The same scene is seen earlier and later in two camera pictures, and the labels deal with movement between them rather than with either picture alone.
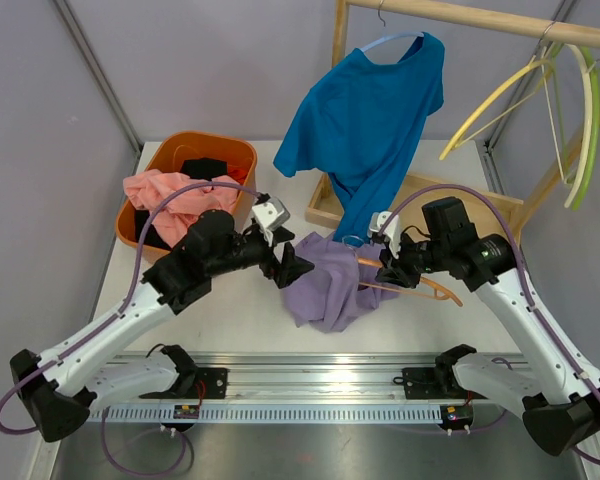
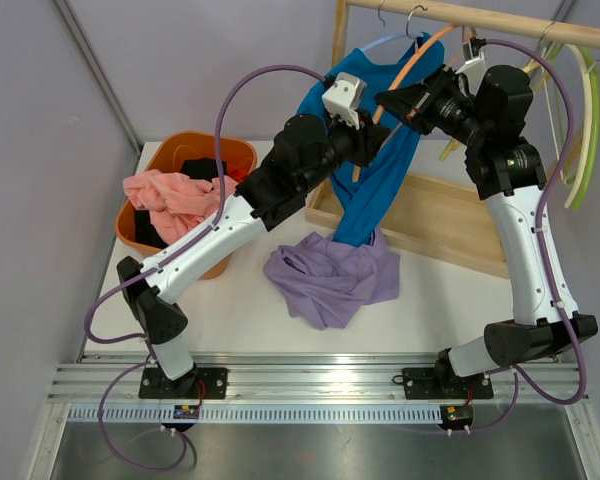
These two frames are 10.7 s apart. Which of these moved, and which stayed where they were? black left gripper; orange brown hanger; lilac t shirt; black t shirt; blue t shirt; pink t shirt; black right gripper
Moved: black right gripper; orange brown hanger; black left gripper
Stayed: blue t shirt; lilac t shirt; black t shirt; pink t shirt
